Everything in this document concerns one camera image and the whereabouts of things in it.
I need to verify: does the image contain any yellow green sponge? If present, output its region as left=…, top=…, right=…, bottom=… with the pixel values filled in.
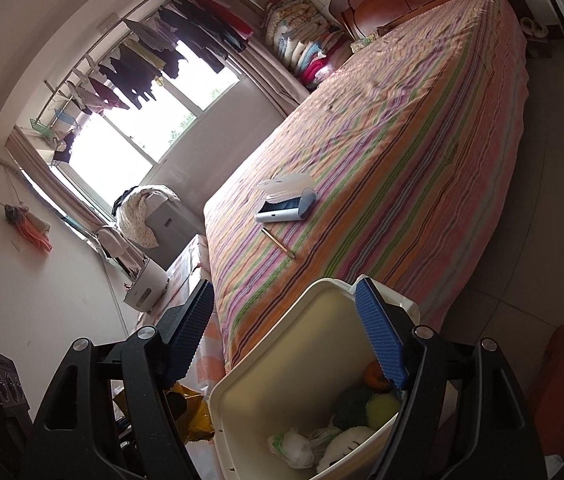
left=364, top=392, right=403, bottom=428

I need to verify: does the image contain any chair with white clothes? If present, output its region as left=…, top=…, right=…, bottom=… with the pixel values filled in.
left=97, top=225, right=145, bottom=276

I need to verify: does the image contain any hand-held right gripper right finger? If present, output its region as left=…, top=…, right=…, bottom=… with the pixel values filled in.
left=354, top=275, right=547, bottom=480

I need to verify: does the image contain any small floral pillow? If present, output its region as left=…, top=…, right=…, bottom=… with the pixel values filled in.
left=351, top=30, right=387, bottom=53

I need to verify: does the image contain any white desktop container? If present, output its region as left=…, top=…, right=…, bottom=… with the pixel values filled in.
left=123, top=258, right=170, bottom=313

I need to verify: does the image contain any bed with striped sheet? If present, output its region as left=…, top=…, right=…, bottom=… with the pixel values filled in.
left=203, top=0, right=530, bottom=368

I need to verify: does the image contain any yellow plastic wrapper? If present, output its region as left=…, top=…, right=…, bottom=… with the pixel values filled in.
left=114, top=382, right=215, bottom=443

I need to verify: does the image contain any white cabinet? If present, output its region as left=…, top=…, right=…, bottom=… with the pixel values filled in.
left=144, top=199, right=203, bottom=271

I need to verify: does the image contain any white green plastic bag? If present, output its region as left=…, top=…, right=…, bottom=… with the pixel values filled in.
left=268, top=427, right=343, bottom=470

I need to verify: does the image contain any beige curtain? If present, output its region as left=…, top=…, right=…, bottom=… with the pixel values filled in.
left=227, top=42, right=313, bottom=116
left=7, top=127, right=108, bottom=233

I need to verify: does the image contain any stack of folded quilts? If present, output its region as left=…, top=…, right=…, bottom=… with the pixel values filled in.
left=262, top=0, right=357, bottom=92

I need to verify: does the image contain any dark green round sponge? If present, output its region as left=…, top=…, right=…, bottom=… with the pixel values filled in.
left=331, top=385, right=373, bottom=431

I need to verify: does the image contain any row of hanging clothes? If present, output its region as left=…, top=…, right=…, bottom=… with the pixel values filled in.
left=69, top=0, right=257, bottom=116

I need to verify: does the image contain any yellow pencil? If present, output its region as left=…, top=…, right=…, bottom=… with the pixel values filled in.
left=262, top=227, right=297, bottom=259

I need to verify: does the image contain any window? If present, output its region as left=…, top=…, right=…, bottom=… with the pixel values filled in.
left=54, top=42, right=243, bottom=196

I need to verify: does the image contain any blue grey lint roller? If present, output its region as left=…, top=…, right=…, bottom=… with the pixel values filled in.
left=254, top=174, right=317, bottom=224

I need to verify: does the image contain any cream plastic bin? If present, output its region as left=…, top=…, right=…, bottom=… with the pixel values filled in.
left=209, top=279, right=421, bottom=480

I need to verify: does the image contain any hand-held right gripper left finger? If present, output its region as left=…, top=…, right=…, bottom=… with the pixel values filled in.
left=17, top=279, right=215, bottom=480

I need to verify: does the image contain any green wire rack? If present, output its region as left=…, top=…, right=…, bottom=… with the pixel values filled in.
left=29, top=109, right=80, bottom=143

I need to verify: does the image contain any orange cloth on hook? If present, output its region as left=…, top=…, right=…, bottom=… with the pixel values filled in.
left=4, top=202, right=54, bottom=253

